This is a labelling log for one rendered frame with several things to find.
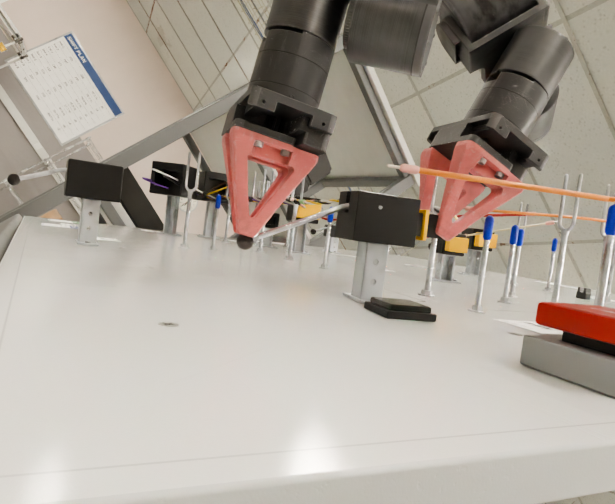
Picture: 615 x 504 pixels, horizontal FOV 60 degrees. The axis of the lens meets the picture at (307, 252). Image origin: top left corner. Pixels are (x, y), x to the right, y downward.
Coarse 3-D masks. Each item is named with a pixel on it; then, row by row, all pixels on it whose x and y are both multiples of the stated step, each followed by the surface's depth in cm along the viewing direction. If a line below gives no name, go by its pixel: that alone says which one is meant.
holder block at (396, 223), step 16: (352, 192) 44; (368, 192) 43; (352, 208) 43; (368, 208) 43; (384, 208) 43; (400, 208) 44; (416, 208) 44; (336, 224) 46; (352, 224) 43; (368, 224) 43; (384, 224) 43; (400, 224) 44; (416, 224) 44; (368, 240) 43; (384, 240) 43; (400, 240) 44
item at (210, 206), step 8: (200, 176) 118; (208, 176) 115; (216, 176) 116; (224, 176) 116; (200, 184) 118; (208, 184) 119; (216, 184) 120; (224, 184) 121; (200, 192) 117; (216, 192) 120; (224, 192) 121; (200, 200) 121; (208, 200) 115; (224, 200) 117; (208, 208) 119; (208, 216) 121; (208, 224) 121; (208, 232) 121
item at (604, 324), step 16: (544, 304) 27; (560, 304) 27; (576, 304) 29; (544, 320) 27; (560, 320) 26; (576, 320) 26; (592, 320) 25; (608, 320) 24; (576, 336) 27; (592, 336) 25; (608, 336) 24; (608, 352) 25
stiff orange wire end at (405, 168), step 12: (396, 168) 34; (408, 168) 34; (420, 168) 35; (468, 180) 35; (480, 180) 35; (492, 180) 35; (504, 180) 36; (552, 192) 36; (564, 192) 36; (576, 192) 37
